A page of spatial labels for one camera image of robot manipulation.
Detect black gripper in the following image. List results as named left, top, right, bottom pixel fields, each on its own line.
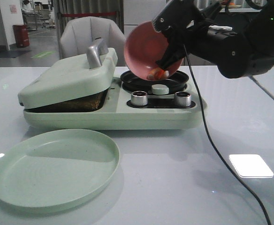
left=152, top=0, right=221, bottom=70

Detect pink plastic bowl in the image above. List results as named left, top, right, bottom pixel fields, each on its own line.
left=124, top=21, right=183, bottom=81

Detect orange shrimp pieces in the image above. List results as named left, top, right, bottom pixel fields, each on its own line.
left=146, top=67, right=170, bottom=81

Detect white bread slice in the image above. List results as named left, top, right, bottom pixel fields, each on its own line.
left=30, top=90, right=107, bottom=113

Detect green breakfast maker lid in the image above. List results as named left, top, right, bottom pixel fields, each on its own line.
left=18, top=48, right=118, bottom=109

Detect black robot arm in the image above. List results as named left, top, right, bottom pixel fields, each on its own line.
left=152, top=0, right=274, bottom=78

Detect green breakfast maker base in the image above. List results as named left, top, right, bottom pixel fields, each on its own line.
left=23, top=75, right=207, bottom=130

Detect white cabinet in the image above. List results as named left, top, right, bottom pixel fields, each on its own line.
left=123, top=0, right=166, bottom=25

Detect black round frying pan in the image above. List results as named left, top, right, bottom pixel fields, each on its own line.
left=120, top=70, right=189, bottom=95

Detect right silver control knob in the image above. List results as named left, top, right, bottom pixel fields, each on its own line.
left=174, top=91, right=192, bottom=107

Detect silver control knob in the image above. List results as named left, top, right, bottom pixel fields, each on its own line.
left=174, top=91, right=192, bottom=107
left=130, top=91, right=148, bottom=106

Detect left silver control knob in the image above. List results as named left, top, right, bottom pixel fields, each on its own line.
left=130, top=91, right=148, bottom=106

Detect left grey upholstered chair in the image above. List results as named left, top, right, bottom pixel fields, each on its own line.
left=60, top=16, right=126, bottom=67

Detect red bin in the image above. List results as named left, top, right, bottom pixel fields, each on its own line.
left=13, top=24, right=30, bottom=47

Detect light green round plate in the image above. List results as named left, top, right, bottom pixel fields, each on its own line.
left=0, top=129, right=120, bottom=212

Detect black cable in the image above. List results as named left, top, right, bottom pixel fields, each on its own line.
left=183, top=44, right=273, bottom=225

